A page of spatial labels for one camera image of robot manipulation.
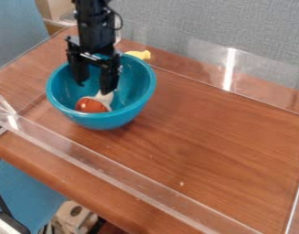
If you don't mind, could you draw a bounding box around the brown capped toy mushroom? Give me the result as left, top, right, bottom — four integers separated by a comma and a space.
75, 91, 113, 113

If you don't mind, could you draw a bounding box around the blue plastic bowl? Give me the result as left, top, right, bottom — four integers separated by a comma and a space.
45, 50, 156, 130

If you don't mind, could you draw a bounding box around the clear acrylic front barrier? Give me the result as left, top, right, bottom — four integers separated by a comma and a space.
0, 94, 262, 234

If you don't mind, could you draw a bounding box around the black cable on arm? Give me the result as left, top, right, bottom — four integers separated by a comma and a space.
107, 6, 124, 31

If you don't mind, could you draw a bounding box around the white block with hole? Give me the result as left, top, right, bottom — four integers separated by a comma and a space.
52, 200, 99, 234

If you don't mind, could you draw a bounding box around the yellow toy object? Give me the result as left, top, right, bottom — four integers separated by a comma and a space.
125, 50, 151, 60

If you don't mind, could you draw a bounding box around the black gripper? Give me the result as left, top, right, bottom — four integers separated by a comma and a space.
64, 36, 121, 95

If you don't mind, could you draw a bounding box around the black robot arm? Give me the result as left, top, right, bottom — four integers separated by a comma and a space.
64, 0, 121, 95

